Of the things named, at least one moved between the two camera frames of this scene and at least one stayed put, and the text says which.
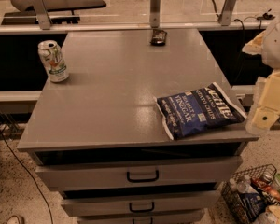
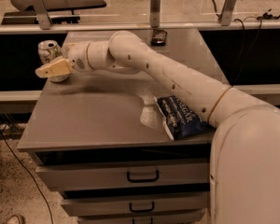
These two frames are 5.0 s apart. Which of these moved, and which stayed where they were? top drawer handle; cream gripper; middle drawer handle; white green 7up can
Moved: cream gripper
Stayed: white green 7up can; middle drawer handle; top drawer handle
